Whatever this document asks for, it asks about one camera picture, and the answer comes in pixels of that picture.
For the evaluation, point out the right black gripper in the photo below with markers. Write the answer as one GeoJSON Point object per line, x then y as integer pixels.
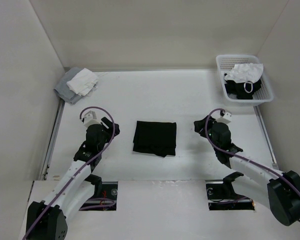
{"type": "Point", "coordinates": [198, 125]}

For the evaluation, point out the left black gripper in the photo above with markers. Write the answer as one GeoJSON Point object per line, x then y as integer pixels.
{"type": "Point", "coordinates": [107, 123]}

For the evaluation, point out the black tank top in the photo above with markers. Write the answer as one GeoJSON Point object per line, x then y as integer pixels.
{"type": "Point", "coordinates": [156, 138]}

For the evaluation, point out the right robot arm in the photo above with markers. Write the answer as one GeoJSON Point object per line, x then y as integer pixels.
{"type": "Point", "coordinates": [276, 190]}

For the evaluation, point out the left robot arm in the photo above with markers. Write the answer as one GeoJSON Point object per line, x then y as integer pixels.
{"type": "Point", "coordinates": [48, 219]}

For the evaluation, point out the folded white tank top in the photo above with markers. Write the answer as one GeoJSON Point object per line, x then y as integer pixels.
{"type": "Point", "coordinates": [83, 82]}

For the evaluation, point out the folded grey tank top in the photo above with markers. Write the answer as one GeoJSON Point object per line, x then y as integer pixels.
{"type": "Point", "coordinates": [63, 91]}

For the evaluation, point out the white tank top in basket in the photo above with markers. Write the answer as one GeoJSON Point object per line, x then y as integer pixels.
{"type": "Point", "coordinates": [246, 72]}

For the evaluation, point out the black clothes in basket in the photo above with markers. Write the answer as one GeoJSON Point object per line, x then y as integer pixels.
{"type": "Point", "coordinates": [242, 91]}

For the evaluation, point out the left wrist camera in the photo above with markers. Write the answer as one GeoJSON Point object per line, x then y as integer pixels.
{"type": "Point", "coordinates": [90, 118]}

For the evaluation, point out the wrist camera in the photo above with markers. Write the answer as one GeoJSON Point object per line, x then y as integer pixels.
{"type": "Point", "coordinates": [225, 118]}
{"type": "Point", "coordinates": [90, 118]}

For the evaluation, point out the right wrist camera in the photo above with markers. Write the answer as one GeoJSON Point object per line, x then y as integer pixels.
{"type": "Point", "coordinates": [225, 118]}

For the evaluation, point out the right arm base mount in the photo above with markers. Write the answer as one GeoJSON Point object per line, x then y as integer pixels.
{"type": "Point", "coordinates": [222, 197]}

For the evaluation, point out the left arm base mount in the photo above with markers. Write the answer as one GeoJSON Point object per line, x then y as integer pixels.
{"type": "Point", "coordinates": [104, 199]}

